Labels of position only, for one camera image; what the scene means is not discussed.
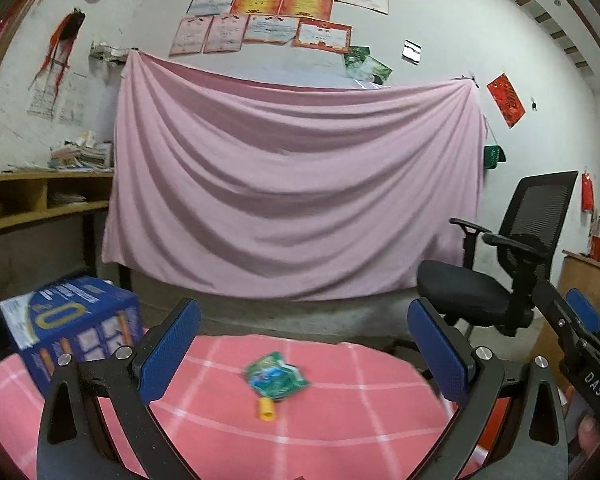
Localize wooden cabinet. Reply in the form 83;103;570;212
540;250;600;391

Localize stack of books and papers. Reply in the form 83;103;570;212
48;131;115;171

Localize green photo print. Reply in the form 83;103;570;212
344;46;371;79
362;56;394;86

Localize wooden shelf desk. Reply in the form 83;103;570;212
0;170;131;291

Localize red hanging ornament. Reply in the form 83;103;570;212
581;170;595;213

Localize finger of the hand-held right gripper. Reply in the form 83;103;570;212
565;288;600;357
532;280;600;362

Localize white wall notice papers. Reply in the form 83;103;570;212
26;72;89;126

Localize blue cardboard box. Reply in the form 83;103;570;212
0;275;144;396

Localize red tassel wall ornament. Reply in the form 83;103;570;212
32;7;87;92

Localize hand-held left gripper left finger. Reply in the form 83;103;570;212
36;297;203;480

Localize green hanging tag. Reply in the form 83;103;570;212
483;145;507;170

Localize green snack packet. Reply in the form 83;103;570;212
243;351;310;401

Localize pink hanging cloth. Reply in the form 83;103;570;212
101;49;489;303

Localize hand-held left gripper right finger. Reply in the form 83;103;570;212
406;297;570;480

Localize person's right hand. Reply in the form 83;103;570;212
562;385;600;480

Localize red wall poster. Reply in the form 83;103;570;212
486;73;526;129

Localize pink checked tablecloth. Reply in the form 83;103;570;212
0;334;482;480

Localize group of wall certificates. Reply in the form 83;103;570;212
168;0;390;56

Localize black office chair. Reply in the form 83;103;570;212
395;170;579;361

